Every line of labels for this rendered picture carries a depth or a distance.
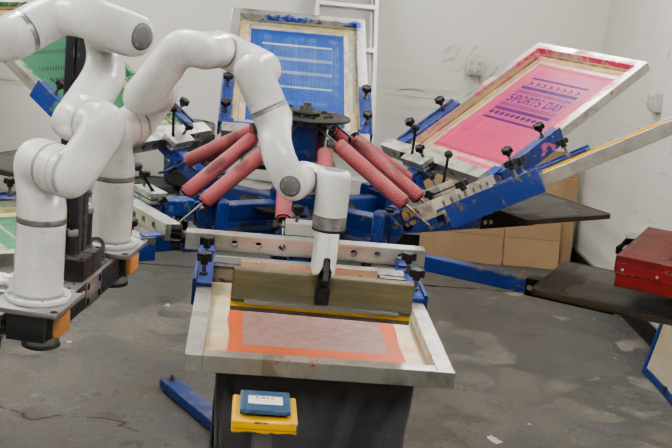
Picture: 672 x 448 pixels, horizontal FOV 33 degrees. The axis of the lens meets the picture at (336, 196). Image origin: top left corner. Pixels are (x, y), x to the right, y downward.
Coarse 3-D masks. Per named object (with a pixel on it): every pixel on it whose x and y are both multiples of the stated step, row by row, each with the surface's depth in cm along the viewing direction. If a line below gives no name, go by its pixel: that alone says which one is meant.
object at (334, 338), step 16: (320, 320) 283; (336, 320) 284; (352, 320) 286; (320, 336) 272; (336, 336) 273; (352, 336) 274; (368, 336) 275; (384, 336) 276; (320, 352) 261; (336, 352) 262; (352, 352) 263; (368, 352) 264; (384, 352) 265; (400, 352) 266
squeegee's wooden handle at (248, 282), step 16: (240, 272) 252; (256, 272) 252; (272, 272) 253; (288, 272) 254; (304, 272) 255; (240, 288) 253; (256, 288) 253; (272, 288) 253; (288, 288) 254; (304, 288) 254; (336, 288) 254; (352, 288) 255; (368, 288) 255; (384, 288) 255; (400, 288) 255; (336, 304) 255; (352, 304) 255; (368, 304) 256; (384, 304) 256; (400, 304) 256
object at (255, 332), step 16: (240, 320) 277; (256, 320) 278; (272, 320) 280; (288, 320) 281; (304, 320) 282; (240, 336) 266; (256, 336) 267; (272, 336) 268; (288, 336) 270; (304, 336) 271; (256, 352) 257; (272, 352) 258; (288, 352) 259; (304, 352) 260
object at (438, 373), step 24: (264, 264) 317; (288, 264) 317; (336, 264) 322; (192, 312) 269; (192, 336) 253; (432, 336) 269; (192, 360) 243; (216, 360) 243; (240, 360) 243; (264, 360) 244; (288, 360) 244; (312, 360) 246; (336, 360) 247; (360, 360) 249; (432, 360) 254; (408, 384) 247; (432, 384) 247
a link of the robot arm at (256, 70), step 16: (240, 48) 257; (256, 48) 257; (240, 64) 246; (256, 64) 246; (272, 64) 251; (240, 80) 247; (256, 80) 246; (272, 80) 248; (256, 96) 246; (272, 96) 247; (256, 112) 248
